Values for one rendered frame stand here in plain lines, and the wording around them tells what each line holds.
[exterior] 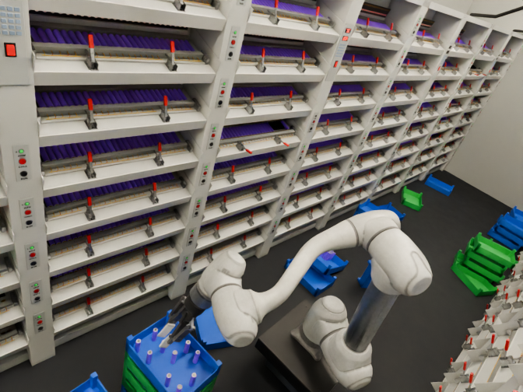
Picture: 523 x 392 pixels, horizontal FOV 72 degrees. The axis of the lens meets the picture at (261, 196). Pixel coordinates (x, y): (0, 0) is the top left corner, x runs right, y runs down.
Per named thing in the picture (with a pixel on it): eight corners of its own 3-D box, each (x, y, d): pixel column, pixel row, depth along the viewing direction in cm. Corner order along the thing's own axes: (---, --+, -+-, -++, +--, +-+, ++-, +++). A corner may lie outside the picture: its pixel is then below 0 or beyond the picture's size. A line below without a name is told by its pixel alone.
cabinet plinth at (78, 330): (321, 224, 309) (323, 219, 306) (29, 358, 161) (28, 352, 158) (307, 213, 317) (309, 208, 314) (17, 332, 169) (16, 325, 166)
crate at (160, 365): (218, 374, 137) (222, 362, 132) (176, 413, 122) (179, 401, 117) (168, 320, 149) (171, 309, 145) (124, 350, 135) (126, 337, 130)
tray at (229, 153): (296, 146, 206) (306, 134, 200) (212, 163, 165) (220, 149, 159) (277, 121, 212) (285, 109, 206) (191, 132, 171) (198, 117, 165)
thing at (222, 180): (286, 174, 216) (299, 159, 207) (205, 197, 175) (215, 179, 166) (268, 149, 223) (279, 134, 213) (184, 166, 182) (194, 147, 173)
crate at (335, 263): (322, 253, 277) (328, 244, 275) (343, 270, 267) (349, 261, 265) (303, 256, 253) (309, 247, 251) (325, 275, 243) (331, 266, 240)
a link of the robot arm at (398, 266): (345, 343, 169) (371, 390, 153) (314, 352, 163) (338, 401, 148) (408, 221, 122) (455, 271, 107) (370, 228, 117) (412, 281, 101)
